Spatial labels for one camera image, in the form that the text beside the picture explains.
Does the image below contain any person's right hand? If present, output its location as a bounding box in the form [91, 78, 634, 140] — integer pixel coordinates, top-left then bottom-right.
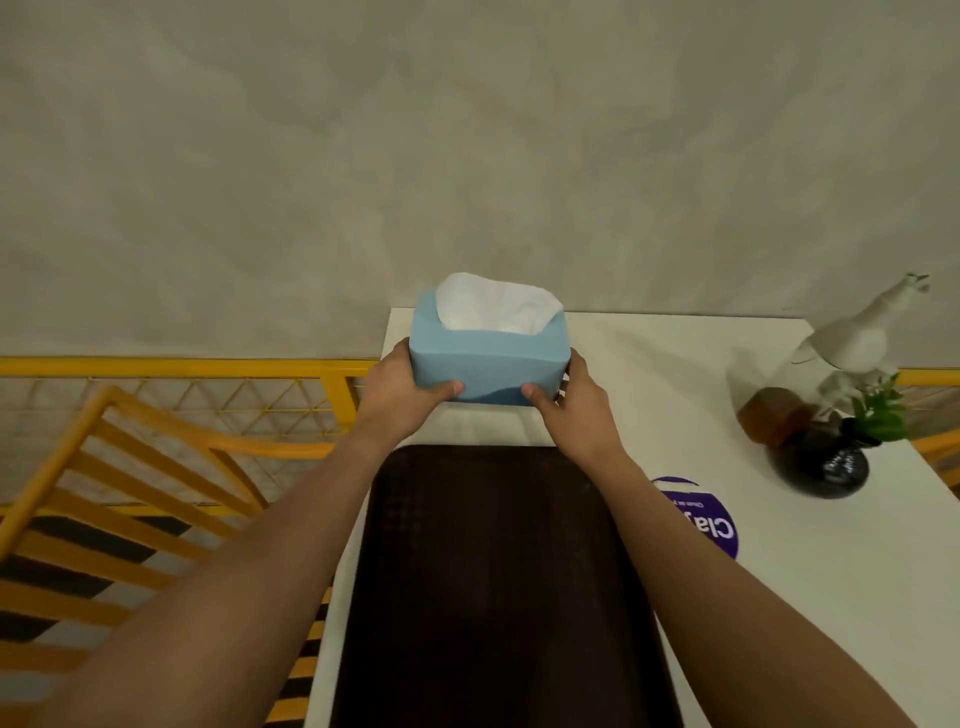
[521, 348, 628, 470]

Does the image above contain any dark brown tray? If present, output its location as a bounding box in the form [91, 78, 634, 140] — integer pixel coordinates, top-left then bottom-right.
[330, 444, 685, 728]

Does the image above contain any blue tissue box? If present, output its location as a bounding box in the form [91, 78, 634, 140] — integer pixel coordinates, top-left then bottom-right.
[408, 288, 573, 407]

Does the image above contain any person's right forearm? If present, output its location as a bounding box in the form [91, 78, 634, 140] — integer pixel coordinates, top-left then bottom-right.
[592, 448, 918, 728]

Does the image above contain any person's left forearm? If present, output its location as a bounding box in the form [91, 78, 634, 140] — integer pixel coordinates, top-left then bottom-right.
[30, 427, 399, 728]

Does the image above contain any round purple sticker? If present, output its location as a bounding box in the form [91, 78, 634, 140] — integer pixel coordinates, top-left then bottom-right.
[651, 476, 740, 561]

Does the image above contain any yellow wooden chair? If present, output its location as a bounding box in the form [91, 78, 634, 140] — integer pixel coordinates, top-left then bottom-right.
[0, 385, 336, 728]

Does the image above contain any green plant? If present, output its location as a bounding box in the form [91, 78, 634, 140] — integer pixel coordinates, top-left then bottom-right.
[851, 372, 910, 444]

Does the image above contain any black round vase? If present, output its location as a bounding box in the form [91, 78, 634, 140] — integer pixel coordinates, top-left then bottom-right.
[766, 420, 882, 500]

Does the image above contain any person's left hand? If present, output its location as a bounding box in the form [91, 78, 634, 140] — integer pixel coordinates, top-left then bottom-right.
[351, 337, 465, 445]

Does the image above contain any white tissue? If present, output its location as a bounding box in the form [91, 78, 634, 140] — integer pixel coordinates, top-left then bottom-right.
[435, 272, 564, 336]

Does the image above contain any brown glass jar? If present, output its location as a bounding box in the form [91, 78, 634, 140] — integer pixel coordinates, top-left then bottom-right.
[737, 387, 819, 448]

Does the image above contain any yellow metal railing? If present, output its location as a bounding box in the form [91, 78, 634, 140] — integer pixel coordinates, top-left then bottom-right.
[0, 357, 382, 481]

